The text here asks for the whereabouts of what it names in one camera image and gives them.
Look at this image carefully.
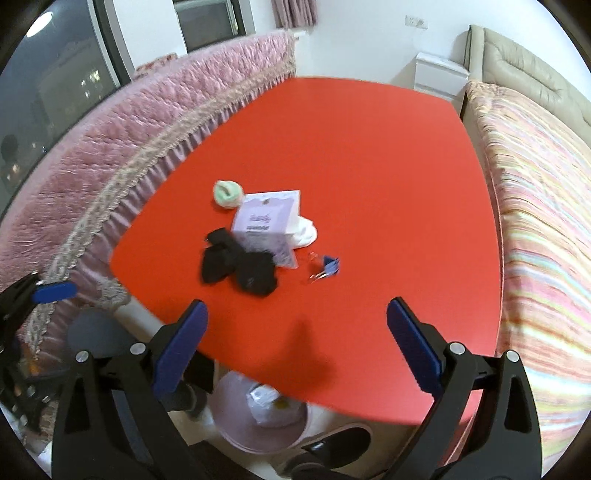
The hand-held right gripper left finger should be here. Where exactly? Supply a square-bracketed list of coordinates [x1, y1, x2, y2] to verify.
[51, 299, 209, 480]

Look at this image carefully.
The pink round bin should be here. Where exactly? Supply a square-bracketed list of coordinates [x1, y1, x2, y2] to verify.
[208, 369, 309, 455]

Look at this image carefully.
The dark slipper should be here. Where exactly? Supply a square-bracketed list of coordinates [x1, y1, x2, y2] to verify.
[290, 425, 374, 480]

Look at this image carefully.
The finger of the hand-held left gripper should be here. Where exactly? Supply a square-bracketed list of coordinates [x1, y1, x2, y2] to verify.
[0, 272, 77, 306]

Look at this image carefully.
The clear plastic zip bag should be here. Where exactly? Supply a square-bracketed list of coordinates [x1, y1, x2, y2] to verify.
[231, 189, 302, 269]

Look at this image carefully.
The white nightstand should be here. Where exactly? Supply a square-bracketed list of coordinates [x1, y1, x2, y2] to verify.
[412, 52, 470, 103]

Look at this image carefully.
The white crumpled paper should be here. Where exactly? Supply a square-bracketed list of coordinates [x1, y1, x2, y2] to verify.
[247, 385, 308, 428]

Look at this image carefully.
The dark window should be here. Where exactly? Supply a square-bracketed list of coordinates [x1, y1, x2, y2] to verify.
[0, 0, 134, 222]

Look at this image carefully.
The pink quilted blanket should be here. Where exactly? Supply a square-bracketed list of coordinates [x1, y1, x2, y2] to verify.
[0, 31, 298, 444]

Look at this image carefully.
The green and white rolled sock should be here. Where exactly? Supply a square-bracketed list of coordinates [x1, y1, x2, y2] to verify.
[212, 179, 244, 211]

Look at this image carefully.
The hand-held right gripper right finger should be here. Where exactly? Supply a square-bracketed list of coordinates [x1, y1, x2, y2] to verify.
[386, 296, 542, 480]

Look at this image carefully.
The pink curtain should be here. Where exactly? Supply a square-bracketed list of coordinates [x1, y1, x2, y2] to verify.
[271, 0, 319, 29]

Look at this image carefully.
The black sock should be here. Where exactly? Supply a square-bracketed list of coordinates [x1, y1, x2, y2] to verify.
[233, 249, 279, 296]
[200, 227, 245, 285]

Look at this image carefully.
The beige padded headboard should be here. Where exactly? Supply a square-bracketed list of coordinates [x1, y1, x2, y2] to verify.
[465, 24, 591, 139]

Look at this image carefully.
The striped pastel bed cover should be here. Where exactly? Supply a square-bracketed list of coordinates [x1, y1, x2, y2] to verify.
[464, 79, 591, 444]

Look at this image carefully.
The blue binder clip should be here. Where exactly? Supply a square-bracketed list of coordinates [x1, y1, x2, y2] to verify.
[308, 251, 341, 283]

